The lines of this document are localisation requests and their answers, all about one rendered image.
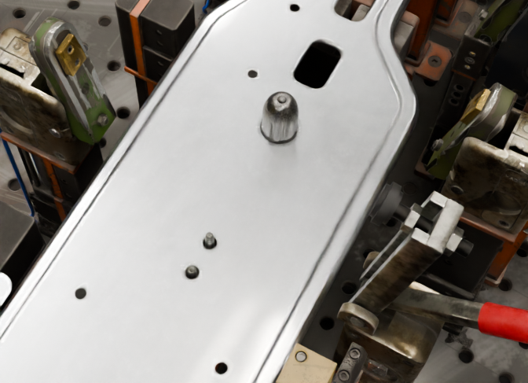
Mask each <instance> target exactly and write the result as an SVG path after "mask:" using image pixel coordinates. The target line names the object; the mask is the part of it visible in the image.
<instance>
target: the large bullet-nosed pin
mask: <svg viewBox="0 0 528 383"><path fill-rule="evenodd" d="M298 120H299V107H298V103H297V101H296V100H295V98H294V97H293V96H292V95H291V94H289V93H288V92H285V91H278V92H275V93H273V94H271V95H270V96H269V97H268V98H267V99H266V102H265V104H264V106H263V109H262V134H263V135H264V137H265V138H266V139H268V140H269V141H271V142H274V143H280V144H282V143H285V142H289V141H291V140H292V139H293V138H294V137H295V136H296V133H297V126H298Z"/></svg>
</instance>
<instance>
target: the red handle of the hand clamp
mask: <svg viewBox="0 0 528 383"><path fill-rule="evenodd" d="M386 308H389V309H392V310H395V311H402V312H405V313H409V314H413V315H419V316H423V317H426V318H429V319H436V320H439V321H443V322H449V323H452V324H457V325H460V326H466V327H470V328H473V329H477V330H479V331H480V332H481V333H484V334H488V335H491V336H495V337H501V338H504V339H508V340H511V341H518V342H521V343H524V344H528V310H524V309H521V308H514V307H509V306H506V305H502V304H495V303H491V302H486V303H484V304H482V303H478V302H474V301H470V300H463V299H460V298H456V297H451V296H445V295H441V294H437V293H430V292H426V291H423V290H418V289H412V288H408V287H407V288H406V289H405V290H404V291H403V292H402V293H401V294H400V295H399V296H398V297H397V298H396V299H395V300H394V301H392V302H391V303H390V304H389V305H388V306H387V307H386Z"/></svg>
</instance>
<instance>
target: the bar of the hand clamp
mask: <svg viewBox="0 0 528 383"><path fill-rule="evenodd" d="M401 189H402V186H400V185H398V184H397V183H396V182H392V183H391V185H388V184H386V185H385V186H384V188H383V189H382V190H381V192H380V194H379V196H378V197H377V199H376V201H375V203H374V205H373V206H372V209H371V211H370V213H369V214H368V215H370V216H371V217H372V218H371V221H370V222H371V223H374V224H376V225H377V226H380V225H381V224H382V223H383V224H385V225H386V224H387V223H388V221H389V220H390V218H391V216H392V217H394V218H396V219H397V220H399V221H401V222H402V224H401V227H400V230H399V231H398V233H397V234H396V235H395V236H394V237H393V239H392V240H391V241H390V242H389V243H388V244H387V246H386V247H385V248H384V249H383V251H382V252H381V253H380V254H379V255H378V256H377V257H376V258H375V259H374V260H373V261H372V263H371V264H370V265H369V266H368V267H367V269H366V270H365V271H364V272H363V273H362V275H361V277H360V279H359V281H360V282H363V281H364V280H365V279H368V281H367V282H366V283H365V284H364V285H363V286H362V287H361V288H360V289H359V290H358V292H357V293H356V294H355V295H354V296H353V297H352V298H351V299H350V301H349V302H348V303H352V304H356V305H359V306H361V307H363V308H365V309H367V310H368V311H370V312H372V313H373V314H374V315H375V316H377V315H379V314H380V313H381V312H382V311H383V310H384V309H385V308H386V307H387V306H388V305H389V304H390V303H391V302H392V301H394V300H395V299H396V298H397V297H398V296H399V295H400V294H401V293H402V292H403V291H404V290H405V289H406V288H407V287H408V286H410V285H411V284H412V283H413V282H414V281H415V280H416V279H417V278H418V277H419V276H420V275H421V274H422V273H423V272H424V271H425V270H426V269H428V268H429V266H430V265H432V264H433V262H434V261H436V259H437V258H439V257H440V256H441V255H442V254H444V255H446V256H448V257H450V256H451V255H452V254H453V253H454V252H456V253H457V254H459V255H461V256H463V257H464V258H467V256H468V255H469V253H470V252H471V250H472V248H473V245H474V244H472V243H470V242H469V241H467V240H465V239H463V234H464V230H462V229H460V228H459V227H458V226H457V223H458V221H459V219H460V217H461V215H462V213H463V211H464V207H463V206H462V205H460V204H458V203H456V202H455V201H453V200H451V199H449V198H447V197H444V196H443V195H441V194H440V193H438V192H436V191H434V192H433V193H432V194H431V195H430V196H429V197H428V199H426V200H425V202H424V203H423V204H422V205H421V206H420V205H418V204H416V203H414V204H413V206H412V207H411V208H408V207H407V206H405V205H403V204H401V203H400V201H401V199H402V197H403V194H404V193H403V192H401Z"/></svg>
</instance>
